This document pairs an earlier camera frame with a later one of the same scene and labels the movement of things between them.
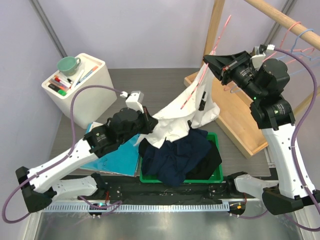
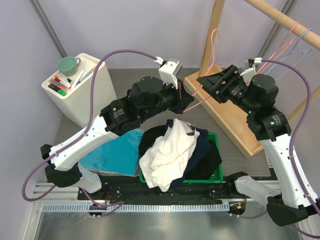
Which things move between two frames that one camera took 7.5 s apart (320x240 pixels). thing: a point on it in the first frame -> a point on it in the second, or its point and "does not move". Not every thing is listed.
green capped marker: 62,92 does not move
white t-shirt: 198,107 -> 164,161
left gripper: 149,121 -> 183,98
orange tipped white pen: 93,69 does not move
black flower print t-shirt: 202,169 does not move
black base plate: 132,187 does not move
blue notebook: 123,160 does not move
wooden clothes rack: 237,115 does not move
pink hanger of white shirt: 207,63 -> 189,106
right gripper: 222,66 -> 213,83
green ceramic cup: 67,66 does not move
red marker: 63,82 does not move
